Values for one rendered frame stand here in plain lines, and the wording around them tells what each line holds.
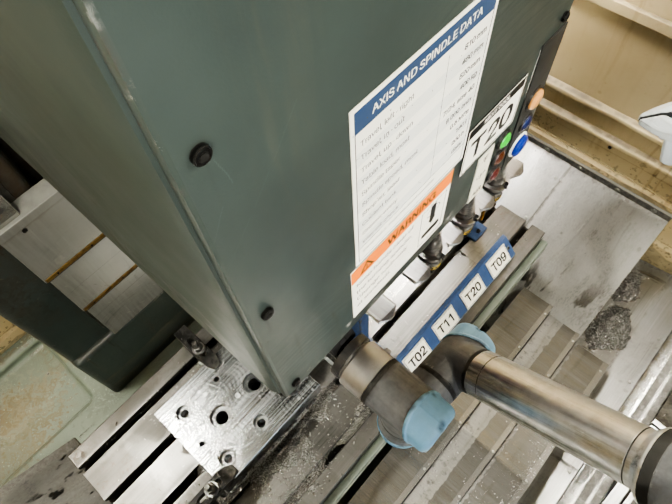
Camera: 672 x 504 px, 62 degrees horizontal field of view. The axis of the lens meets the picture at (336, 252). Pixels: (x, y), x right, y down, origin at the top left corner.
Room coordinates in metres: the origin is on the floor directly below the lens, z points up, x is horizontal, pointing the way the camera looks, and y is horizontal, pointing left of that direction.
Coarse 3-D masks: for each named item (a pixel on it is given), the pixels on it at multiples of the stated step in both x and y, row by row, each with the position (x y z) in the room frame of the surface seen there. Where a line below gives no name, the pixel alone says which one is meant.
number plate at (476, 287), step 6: (474, 282) 0.57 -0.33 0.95; (480, 282) 0.57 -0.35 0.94; (468, 288) 0.55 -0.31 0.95; (474, 288) 0.55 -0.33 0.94; (480, 288) 0.56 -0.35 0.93; (462, 294) 0.54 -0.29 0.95; (468, 294) 0.54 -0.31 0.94; (474, 294) 0.54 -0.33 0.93; (480, 294) 0.55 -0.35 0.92; (462, 300) 0.52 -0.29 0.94; (468, 300) 0.53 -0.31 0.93; (474, 300) 0.53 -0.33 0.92; (468, 306) 0.52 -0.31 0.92
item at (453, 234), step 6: (450, 222) 0.59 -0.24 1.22; (444, 228) 0.58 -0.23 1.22; (450, 228) 0.57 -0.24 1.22; (456, 228) 0.57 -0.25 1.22; (462, 228) 0.57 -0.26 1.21; (444, 234) 0.56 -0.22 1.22; (450, 234) 0.56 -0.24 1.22; (456, 234) 0.56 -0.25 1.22; (462, 234) 0.56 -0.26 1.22; (450, 240) 0.55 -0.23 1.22; (456, 240) 0.54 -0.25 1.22; (450, 246) 0.53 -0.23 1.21
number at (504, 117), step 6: (516, 96) 0.40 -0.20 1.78; (510, 102) 0.39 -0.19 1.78; (504, 108) 0.38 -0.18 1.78; (510, 108) 0.39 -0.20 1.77; (498, 114) 0.38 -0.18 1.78; (504, 114) 0.39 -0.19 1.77; (510, 114) 0.40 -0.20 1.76; (492, 120) 0.37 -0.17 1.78; (498, 120) 0.38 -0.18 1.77; (504, 120) 0.39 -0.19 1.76; (510, 120) 0.40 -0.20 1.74; (492, 126) 0.37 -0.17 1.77; (498, 126) 0.38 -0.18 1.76; (504, 126) 0.39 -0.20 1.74; (492, 132) 0.37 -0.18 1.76; (498, 132) 0.38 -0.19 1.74; (486, 138) 0.37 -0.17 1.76; (492, 138) 0.38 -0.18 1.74; (486, 144) 0.37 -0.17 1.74
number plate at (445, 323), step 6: (450, 306) 0.51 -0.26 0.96; (444, 312) 0.49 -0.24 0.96; (450, 312) 0.50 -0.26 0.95; (438, 318) 0.48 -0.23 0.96; (444, 318) 0.48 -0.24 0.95; (450, 318) 0.48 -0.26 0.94; (456, 318) 0.49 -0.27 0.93; (438, 324) 0.47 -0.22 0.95; (444, 324) 0.47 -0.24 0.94; (450, 324) 0.47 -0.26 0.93; (438, 330) 0.46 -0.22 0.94; (444, 330) 0.46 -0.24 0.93; (450, 330) 0.46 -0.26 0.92; (438, 336) 0.44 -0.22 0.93
